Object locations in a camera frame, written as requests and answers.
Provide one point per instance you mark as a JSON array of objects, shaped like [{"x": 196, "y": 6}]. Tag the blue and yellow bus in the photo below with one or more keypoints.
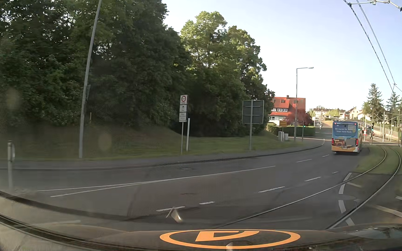
[{"x": 346, "y": 136}]

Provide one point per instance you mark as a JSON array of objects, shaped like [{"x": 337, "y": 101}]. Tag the road sign on post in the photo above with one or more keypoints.
[{"x": 183, "y": 111}]

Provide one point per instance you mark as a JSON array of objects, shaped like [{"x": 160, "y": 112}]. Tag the grass bank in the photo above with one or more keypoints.
[{"x": 134, "y": 141}]

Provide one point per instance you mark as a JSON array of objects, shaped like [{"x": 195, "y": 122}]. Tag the grass strip by tram track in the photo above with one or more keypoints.
[{"x": 379, "y": 162}]

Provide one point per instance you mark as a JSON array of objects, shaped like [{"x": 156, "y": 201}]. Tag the traffic light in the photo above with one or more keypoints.
[{"x": 303, "y": 129}]

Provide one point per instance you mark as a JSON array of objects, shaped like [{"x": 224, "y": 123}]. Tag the car's own bonnet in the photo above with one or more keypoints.
[{"x": 117, "y": 240}]

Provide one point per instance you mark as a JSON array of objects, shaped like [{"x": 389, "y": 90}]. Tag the red roofed house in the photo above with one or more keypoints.
[{"x": 284, "y": 108}]

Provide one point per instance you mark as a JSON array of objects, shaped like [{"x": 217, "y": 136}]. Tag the plain grey pole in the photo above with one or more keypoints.
[{"x": 188, "y": 134}]

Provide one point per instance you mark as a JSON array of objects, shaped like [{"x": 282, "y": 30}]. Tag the slim lamp post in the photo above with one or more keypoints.
[{"x": 296, "y": 101}]

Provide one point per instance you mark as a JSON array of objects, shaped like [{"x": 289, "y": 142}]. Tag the tall grey lamp post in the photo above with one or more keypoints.
[{"x": 86, "y": 83}]

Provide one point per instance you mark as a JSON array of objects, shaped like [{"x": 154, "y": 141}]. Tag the road markings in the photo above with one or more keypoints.
[{"x": 159, "y": 181}]

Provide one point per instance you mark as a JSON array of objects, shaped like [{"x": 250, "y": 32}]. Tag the red leaved tree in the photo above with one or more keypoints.
[{"x": 300, "y": 116}]

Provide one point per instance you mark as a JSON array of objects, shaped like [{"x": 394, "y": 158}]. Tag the tram track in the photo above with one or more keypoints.
[{"x": 375, "y": 184}]

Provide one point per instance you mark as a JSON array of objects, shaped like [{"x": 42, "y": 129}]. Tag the large road sign back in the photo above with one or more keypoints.
[{"x": 252, "y": 112}]

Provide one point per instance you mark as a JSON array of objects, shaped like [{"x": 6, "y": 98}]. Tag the grey pavement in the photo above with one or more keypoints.
[{"x": 117, "y": 161}]

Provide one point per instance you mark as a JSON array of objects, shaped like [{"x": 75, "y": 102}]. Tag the wood of green trees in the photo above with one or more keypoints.
[{"x": 134, "y": 62}]

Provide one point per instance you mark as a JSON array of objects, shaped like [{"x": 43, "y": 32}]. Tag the short grey post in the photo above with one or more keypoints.
[{"x": 10, "y": 157}]

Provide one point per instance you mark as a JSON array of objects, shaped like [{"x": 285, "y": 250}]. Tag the trimmed green hedge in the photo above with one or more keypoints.
[{"x": 291, "y": 130}]

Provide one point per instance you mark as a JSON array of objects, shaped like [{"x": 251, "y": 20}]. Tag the grey asphalt road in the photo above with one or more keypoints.
[{"x": 222, "y": 181}]

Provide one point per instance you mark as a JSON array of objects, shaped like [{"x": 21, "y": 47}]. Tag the conifer tree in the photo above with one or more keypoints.
[{"x": 374, "y": 103}]

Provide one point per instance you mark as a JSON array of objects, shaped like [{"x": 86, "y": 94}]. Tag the row of distant houses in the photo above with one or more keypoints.
[{"x": 330, "y": 112}]

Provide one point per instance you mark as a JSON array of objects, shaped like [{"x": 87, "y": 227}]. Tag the grey street cabinet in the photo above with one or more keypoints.
[{"x": 280, "y": 136}]

